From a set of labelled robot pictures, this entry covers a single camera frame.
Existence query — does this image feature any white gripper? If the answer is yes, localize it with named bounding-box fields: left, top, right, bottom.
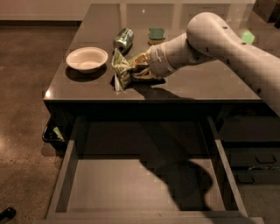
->
left=129, top=43, right=175, bottom=81

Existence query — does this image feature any green soda can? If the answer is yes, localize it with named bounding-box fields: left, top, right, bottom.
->
left=113, top=28, right=134, bottom=53

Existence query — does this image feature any black bin beside counter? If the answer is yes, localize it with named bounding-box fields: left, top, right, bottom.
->
left=42, top=118, right=65, bottom=145

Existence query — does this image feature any green jalapeno chip bag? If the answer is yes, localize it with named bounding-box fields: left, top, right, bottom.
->
left=110, top=47, right=152, bottom=93

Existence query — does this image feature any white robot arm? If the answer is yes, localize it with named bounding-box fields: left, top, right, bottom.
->
left=129, top=12, right=280, bottom=116

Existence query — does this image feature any open grey top drawer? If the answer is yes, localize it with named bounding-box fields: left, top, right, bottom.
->
left=32, top=118, right=264, bottom=224

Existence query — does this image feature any green and yellow sponge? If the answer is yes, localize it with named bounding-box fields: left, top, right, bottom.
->
left=148, top=28, right=165, bottom=46

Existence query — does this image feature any black object on floor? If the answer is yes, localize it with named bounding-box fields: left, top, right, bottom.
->
left=0, top=207, right=17, bottom=221

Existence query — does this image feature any white paper bowl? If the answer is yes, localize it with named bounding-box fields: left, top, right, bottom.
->
left=66, top=47, right=109, bottom=74

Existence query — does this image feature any dark counter cabinet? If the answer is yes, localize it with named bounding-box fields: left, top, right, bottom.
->
left=43, top=3, right=280, bottom=185

